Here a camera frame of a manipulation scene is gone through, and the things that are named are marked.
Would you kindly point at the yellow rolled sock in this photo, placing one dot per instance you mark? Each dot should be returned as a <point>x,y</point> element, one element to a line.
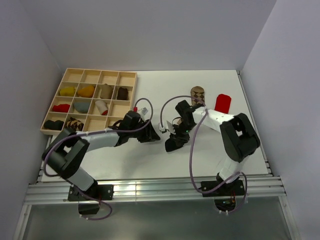
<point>67,91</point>

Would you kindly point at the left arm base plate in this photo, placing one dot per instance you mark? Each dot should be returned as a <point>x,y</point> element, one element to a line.
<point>107,191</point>

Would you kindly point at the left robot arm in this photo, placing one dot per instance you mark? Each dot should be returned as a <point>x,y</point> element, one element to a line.
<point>66,153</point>

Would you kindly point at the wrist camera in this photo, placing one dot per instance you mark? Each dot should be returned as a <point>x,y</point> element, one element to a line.
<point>166,127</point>
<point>141,111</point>

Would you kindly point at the black sock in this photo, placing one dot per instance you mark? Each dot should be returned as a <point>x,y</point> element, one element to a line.
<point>176,142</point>
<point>53,125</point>

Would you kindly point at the flat brown argyle sock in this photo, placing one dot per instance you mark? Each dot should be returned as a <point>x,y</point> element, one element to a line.
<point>198,94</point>

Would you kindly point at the wooden compartment tray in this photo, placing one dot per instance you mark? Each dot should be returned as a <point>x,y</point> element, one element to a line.
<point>90,100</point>

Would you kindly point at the orange rolled sock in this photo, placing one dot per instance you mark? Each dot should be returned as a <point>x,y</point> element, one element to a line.
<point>86,92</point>

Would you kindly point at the grey rolled sock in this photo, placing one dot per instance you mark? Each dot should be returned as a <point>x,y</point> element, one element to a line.
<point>82,107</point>

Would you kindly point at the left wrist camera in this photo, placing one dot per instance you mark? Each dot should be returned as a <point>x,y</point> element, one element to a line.
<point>141,111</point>

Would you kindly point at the tan rolled sock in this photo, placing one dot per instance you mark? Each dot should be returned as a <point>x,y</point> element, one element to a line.
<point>106,91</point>

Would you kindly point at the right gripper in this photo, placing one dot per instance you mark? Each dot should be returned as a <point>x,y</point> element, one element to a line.
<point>175,126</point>

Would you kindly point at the flat red Santa sock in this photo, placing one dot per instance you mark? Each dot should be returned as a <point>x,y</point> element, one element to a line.
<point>223,103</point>

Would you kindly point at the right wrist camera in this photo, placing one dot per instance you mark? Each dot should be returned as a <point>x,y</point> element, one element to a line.
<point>166,127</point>

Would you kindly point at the dark brown rolled sock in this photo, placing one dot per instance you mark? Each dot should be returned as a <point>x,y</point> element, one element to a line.
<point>122,94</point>

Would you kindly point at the black rolled sock in tray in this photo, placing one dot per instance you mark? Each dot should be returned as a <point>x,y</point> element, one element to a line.
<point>53,125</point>

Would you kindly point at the white red-tipped rolled sock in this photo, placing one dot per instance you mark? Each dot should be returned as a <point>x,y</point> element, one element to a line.
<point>102,107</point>

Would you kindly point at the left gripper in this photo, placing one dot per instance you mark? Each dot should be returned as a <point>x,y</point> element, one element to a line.
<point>150,134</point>

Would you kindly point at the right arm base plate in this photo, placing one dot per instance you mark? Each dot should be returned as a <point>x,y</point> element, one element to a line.
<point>210,187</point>

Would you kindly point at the red rolled sock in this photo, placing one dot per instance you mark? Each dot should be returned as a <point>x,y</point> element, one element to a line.
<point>61,108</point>

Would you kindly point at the argyle rolled sock in tray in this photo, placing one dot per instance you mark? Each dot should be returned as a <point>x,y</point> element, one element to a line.
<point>74,124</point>

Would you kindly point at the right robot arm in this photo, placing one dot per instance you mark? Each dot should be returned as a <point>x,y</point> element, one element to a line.
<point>239,139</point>

